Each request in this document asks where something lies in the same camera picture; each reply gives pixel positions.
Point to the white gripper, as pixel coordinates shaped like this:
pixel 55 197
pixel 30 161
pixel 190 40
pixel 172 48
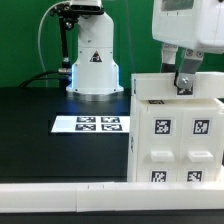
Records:
pixel 193 24

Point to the white cabinet block with hole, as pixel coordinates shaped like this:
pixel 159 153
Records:
pixel 160 86

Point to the small white cabinet panel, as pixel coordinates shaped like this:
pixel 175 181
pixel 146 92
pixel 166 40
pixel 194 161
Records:
pixel 201 145

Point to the white cabinet body box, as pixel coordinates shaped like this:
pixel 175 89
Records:
pixel 139 106

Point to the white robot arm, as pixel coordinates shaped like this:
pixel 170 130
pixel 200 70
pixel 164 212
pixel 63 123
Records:
pixel 95 72

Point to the white marker sheet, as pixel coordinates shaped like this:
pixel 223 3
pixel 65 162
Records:
pixel 91 124

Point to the white front fence bar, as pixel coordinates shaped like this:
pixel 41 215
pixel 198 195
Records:
pixel 92 197

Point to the black camera on stand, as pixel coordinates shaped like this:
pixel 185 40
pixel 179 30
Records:
pixel 68 15

